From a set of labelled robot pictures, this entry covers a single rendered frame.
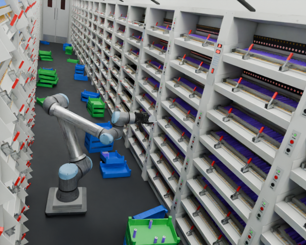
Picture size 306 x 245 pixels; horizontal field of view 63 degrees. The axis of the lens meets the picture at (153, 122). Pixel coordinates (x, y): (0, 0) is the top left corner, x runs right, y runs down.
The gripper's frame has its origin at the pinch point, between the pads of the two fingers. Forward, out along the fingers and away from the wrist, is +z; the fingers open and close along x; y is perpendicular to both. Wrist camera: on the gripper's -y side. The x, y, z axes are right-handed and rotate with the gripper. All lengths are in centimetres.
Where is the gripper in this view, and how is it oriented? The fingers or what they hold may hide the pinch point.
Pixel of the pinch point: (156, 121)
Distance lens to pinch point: 207.6
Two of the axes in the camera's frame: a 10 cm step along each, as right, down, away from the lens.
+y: 2.2, -9.1, -3.6
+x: -3.6, -4.2, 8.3
